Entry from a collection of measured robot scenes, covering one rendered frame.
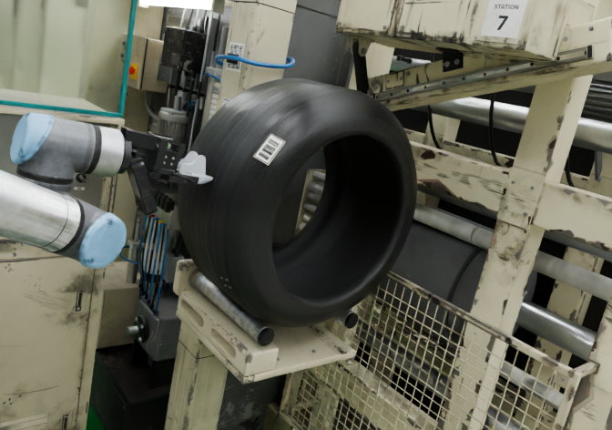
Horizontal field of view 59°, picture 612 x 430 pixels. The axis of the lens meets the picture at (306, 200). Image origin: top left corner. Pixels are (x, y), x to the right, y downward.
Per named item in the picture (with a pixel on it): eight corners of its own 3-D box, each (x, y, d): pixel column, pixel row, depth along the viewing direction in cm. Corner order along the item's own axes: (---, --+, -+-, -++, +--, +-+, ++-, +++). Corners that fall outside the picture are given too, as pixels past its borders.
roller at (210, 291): (199, 267, 150) (207, 277, 153) (187, 278, 149) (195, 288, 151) (270, 325, 125) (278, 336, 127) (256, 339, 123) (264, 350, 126)
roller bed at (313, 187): (290, 250, 190) (307, 168, 184) (321, 248, 200) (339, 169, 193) (326, 271, 176) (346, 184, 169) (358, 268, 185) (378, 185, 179)
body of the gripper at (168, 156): (189, 145, 105) (130, 132, 97) (178, 187, 106) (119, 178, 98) (172, 137, 111) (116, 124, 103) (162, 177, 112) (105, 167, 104)
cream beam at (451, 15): (331, 31, 155) (342, -22, 152) (390, 48, 171) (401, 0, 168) (524, 51, 111) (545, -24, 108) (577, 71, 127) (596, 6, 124)
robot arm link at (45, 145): (4, 159, 94) (15, 104, 92) (77, 171, 102) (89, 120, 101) (16, 173, 87) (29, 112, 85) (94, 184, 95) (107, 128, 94)
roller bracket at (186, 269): (171, 291, 150) (177, 259, 148) (284, 280, 176) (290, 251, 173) (177, 297, 147) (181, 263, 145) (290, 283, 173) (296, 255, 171)
